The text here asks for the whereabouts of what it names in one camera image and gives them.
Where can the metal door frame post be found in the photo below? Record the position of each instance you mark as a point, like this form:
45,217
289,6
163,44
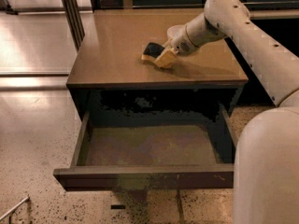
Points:
74,21

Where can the open brown top drawer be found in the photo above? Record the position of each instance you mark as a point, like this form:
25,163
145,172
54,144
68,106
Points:
118,149

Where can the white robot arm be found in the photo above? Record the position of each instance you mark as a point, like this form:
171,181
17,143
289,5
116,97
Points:
266,175

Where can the metal bar bottom left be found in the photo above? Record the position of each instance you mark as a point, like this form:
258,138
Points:
15,207

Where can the brown cabinet with counter top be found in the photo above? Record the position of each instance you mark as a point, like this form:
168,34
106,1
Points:
110,78

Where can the white ceramic bowl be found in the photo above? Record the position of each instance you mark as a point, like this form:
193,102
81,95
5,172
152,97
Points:
173,31

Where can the dark blue yellow sponge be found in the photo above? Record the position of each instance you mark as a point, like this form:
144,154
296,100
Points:
152,51

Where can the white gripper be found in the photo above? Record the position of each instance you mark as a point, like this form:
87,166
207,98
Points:
181,44

